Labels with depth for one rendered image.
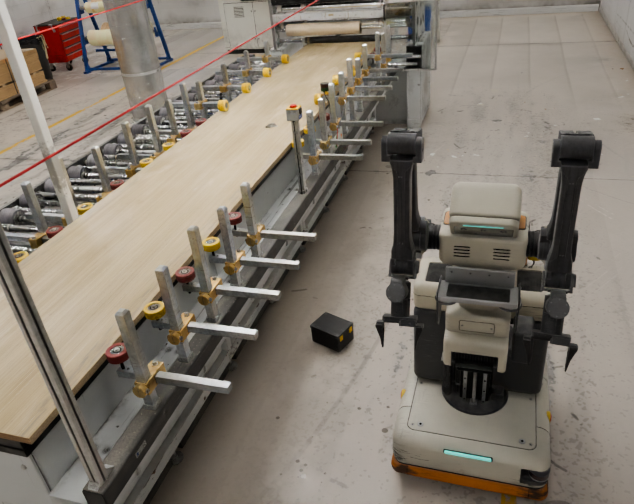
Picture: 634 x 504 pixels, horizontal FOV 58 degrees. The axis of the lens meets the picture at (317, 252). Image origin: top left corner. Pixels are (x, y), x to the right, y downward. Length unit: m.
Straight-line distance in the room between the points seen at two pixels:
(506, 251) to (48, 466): 1.62
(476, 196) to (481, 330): 0.54
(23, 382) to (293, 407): 1.37
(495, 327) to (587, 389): 1.18
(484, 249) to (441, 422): 0.90
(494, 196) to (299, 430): 1.60
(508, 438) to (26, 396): 1.78
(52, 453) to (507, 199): 1.65
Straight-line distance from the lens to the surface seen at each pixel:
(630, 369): 3.39
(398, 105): 6.51
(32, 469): 2.13
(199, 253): 2.30
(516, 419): 2.60
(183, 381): 2.07
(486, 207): 1.82
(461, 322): 2.12
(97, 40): 10.97
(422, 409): 2.59
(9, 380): 2.23
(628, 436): 3.05
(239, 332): 2.17
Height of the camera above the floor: 2.17
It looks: 31 degrees down
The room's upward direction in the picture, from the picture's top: 6 degrees counter-clockwise
